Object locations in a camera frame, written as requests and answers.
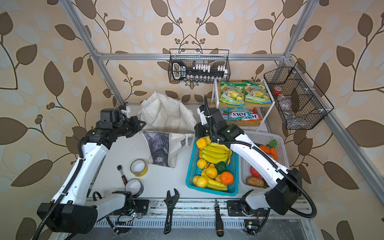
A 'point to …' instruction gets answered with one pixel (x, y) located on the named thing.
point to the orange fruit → (227, 178)
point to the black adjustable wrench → (170, 201)
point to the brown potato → (255, 181)
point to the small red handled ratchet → (120, 167)
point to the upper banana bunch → (215, 153)
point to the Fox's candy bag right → (255, 116)
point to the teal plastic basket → (233, 168)
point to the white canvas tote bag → (169, 125)
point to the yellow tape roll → (143, 172)
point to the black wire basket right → (300, 103)
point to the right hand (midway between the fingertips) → (196, 128)
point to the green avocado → (221, 167)
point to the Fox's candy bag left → (234, 114)
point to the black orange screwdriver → (219, 226)
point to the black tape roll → (135, 186)
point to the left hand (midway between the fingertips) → (146, 121)
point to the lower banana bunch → (214, 184)
